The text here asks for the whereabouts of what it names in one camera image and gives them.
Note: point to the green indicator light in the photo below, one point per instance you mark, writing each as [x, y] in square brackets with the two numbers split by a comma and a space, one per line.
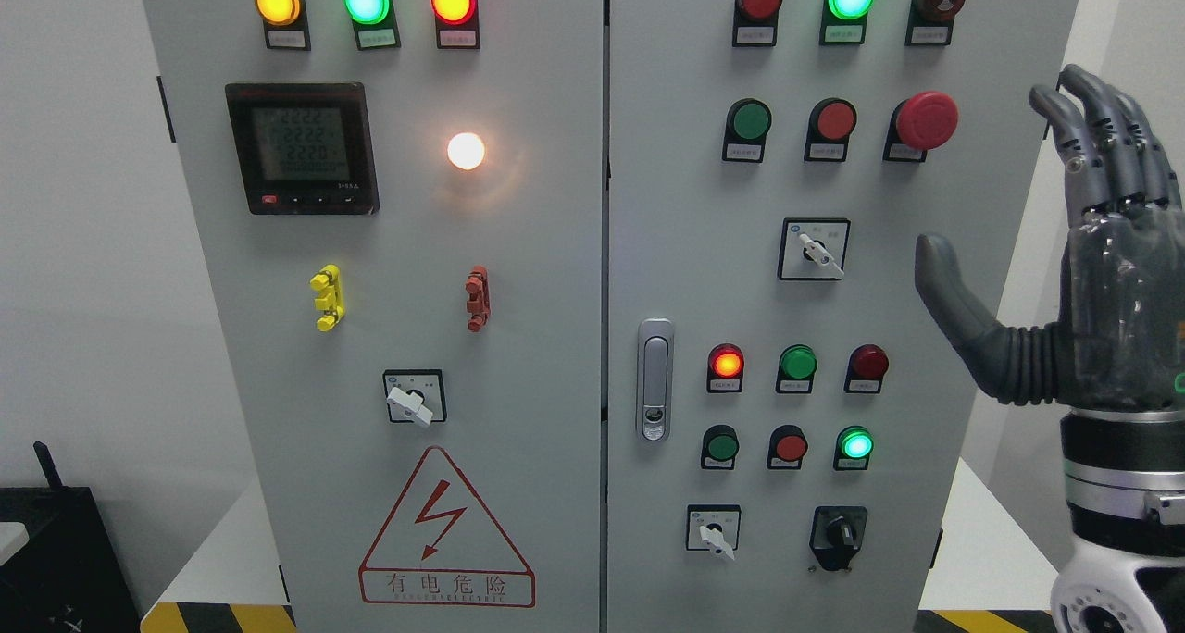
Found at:
[796, 370]
[374, 24]
[843, 22]

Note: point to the red emergency stop button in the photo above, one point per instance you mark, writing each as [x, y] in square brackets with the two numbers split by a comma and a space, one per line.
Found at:
[919, 124]

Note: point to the yellow terminal connector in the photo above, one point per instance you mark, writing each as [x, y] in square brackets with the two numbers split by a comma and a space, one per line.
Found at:
[327, 286]

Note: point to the black digital power meter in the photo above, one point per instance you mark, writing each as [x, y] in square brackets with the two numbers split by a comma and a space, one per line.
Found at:
[304, 148]

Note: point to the yellow indicator light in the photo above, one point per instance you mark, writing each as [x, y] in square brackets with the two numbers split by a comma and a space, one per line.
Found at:
[284, 23]

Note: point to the gray rotary switch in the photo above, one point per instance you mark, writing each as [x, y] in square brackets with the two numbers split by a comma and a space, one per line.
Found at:
[714, 529]
[813, 249]

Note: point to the green push button upper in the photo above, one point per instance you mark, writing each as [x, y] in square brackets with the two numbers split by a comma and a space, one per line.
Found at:
[746, 127]

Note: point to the green indicator light top left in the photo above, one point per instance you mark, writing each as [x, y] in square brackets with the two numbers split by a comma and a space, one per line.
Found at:
[374, 24]

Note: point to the lit red indicator light middle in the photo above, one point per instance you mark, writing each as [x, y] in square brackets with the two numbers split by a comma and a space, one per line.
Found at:
[724, 373]

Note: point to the silver door handle lock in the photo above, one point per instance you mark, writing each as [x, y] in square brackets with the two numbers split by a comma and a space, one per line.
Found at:
[655, 344]

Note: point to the gray rotary switch bottom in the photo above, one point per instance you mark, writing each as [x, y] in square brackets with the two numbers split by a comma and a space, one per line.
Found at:
[714, 529]

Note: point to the red push button upper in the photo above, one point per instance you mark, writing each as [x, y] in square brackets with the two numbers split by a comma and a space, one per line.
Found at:
[829, 129]

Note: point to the gray rotary switch left door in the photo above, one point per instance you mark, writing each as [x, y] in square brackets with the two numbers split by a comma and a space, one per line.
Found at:
[415, 396]

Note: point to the gray electrical cabinet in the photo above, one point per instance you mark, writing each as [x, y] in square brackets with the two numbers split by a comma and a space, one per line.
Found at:
[604, 201]

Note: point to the green indicator light middle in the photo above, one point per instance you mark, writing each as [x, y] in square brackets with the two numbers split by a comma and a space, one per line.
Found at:
[796, 370]

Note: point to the black box with antenna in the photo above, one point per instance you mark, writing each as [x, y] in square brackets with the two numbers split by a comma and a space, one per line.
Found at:
[65, 577]

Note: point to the red terminal connector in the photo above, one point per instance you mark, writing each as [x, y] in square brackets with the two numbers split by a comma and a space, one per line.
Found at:
[478, 304]

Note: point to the lit green push button lower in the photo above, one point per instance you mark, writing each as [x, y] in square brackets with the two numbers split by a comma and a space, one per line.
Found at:
[853, 448]

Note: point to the black selector knob switch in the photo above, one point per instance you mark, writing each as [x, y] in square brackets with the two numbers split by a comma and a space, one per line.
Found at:
[837, 535]

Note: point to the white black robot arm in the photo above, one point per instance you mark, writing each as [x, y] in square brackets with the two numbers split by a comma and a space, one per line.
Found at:
[1125, 492]

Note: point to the white glowing indicator light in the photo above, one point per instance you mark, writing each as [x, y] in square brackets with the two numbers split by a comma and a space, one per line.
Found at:
[466, 151]

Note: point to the green indicator light top right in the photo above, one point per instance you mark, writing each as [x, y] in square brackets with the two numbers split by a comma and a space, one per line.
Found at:
[843, 22]

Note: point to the red-orange indicator light top left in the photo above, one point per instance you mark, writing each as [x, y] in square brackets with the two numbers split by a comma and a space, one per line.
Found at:
[457, 23]

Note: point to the red push button lower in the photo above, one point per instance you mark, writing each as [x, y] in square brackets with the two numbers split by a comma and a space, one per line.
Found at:
[786, 448]

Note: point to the dark red buzzer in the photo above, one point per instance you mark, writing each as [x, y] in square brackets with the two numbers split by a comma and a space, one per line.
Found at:
[931, 22]

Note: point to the red indicator light top right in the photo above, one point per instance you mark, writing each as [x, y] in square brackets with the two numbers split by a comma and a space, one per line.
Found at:
[755, 23]

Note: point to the gray robotic hand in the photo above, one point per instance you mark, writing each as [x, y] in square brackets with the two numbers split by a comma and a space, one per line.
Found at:
[1117, 342]

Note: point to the red electrical warning sticker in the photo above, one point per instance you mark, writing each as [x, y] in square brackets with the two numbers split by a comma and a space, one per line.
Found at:
[441, 546]

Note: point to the red push button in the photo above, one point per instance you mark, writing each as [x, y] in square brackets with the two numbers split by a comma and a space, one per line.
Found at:
[829, 129]
[786, 448]

